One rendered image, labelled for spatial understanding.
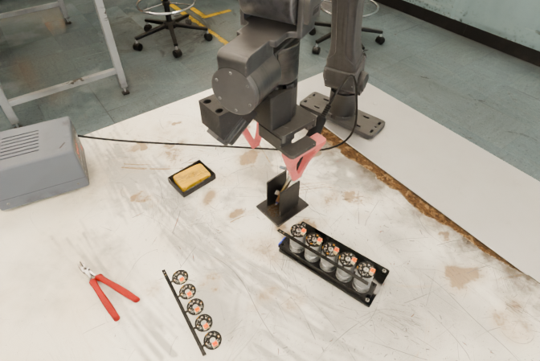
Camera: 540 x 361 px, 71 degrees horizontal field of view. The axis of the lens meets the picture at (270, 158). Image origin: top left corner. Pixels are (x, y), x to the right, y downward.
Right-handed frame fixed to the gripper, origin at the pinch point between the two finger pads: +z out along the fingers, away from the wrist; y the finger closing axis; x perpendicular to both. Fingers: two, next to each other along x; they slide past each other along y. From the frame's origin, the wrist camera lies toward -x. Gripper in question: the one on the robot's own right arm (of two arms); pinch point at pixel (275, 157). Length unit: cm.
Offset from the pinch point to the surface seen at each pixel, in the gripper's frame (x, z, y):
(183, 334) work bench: -23.5, 13.5, 8.0
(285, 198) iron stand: 1.1, 8.7, 1.6
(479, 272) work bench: 16.7, 13.4, 29.7
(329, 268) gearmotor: -2.3, 10.3, 15.0
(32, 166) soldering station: -29.2, 4.7, -29.1
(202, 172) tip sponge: -4.7, 11.8, -15.7
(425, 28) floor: 255, 87, -109
